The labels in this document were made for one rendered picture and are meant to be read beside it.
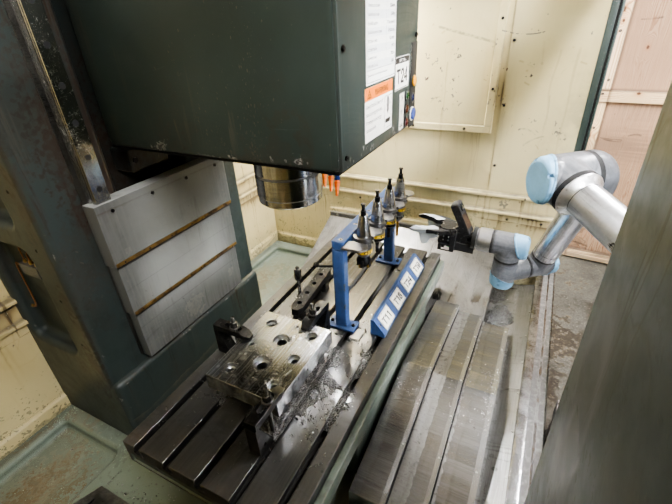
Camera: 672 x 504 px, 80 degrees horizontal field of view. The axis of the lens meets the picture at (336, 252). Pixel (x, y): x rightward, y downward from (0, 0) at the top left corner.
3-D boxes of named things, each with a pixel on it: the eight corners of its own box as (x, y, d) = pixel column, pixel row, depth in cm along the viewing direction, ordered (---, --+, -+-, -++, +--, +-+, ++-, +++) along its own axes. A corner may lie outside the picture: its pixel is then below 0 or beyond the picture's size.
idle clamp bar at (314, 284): (332, 284, 156) (331, 270, 153) (302, 326, 135) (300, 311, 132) (320, 281, 158) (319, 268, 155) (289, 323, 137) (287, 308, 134)
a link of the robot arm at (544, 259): (622, 135, 101) (538, 255, 140) (584, 140, 100) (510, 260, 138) (654, 164, 94) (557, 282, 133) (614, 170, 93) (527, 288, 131)
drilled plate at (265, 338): (332, 342, 122) (331, 330, 120) (279, 417, 100) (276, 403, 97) (269, 322, 131) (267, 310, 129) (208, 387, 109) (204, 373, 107)
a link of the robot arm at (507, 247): (524, 267, 122) (531, 244, 117) (486, 259, 126) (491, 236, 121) (526, 254, 128) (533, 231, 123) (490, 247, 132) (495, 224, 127)
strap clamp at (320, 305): (330, 328, 134) (328, 291, 126) (311, 354, 124) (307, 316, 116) (321, 325, 135) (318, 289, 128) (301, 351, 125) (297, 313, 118)
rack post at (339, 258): (359, 324, 135) (358, 247, 120) (353, 334, 131) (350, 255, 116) (333, 316, 139) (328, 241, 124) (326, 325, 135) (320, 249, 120)
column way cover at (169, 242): (246, 280, 161) (222, 153, 135) (152, 361, 124) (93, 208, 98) (237, 278, 163) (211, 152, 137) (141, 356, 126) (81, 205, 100)
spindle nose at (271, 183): (274, 184, 108) (268, 139, 102) (331, 187, 104) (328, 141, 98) (247, 208, 95) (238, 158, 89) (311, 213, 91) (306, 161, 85)
